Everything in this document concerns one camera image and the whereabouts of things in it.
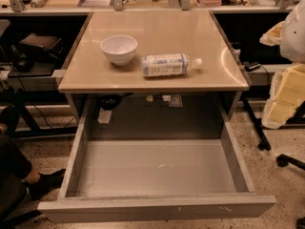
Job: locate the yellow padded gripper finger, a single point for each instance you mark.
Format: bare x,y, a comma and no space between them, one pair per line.
287,93
273,36

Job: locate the blue labelled plastic bottle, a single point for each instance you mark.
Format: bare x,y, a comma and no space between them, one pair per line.
155,65

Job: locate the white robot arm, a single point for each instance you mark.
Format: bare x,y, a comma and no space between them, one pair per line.
292,45

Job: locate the grey drawer cabinet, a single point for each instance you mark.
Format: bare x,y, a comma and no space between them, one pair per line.
193,32

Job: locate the open grey top drawer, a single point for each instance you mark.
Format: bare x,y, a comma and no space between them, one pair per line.
149,161

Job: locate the black power adapter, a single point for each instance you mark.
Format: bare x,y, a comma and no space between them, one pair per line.
249,67

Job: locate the black table leg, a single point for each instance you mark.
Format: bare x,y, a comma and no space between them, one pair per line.
263,141

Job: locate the black office chair base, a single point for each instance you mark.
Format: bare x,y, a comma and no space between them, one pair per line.
284,160

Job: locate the white ceramic bowl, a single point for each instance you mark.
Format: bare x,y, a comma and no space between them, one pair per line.
119,49

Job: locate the black headphones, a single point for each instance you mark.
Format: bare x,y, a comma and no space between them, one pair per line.
21,62

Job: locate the person's leg and shoe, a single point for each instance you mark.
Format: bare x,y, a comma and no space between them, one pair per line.
16,170

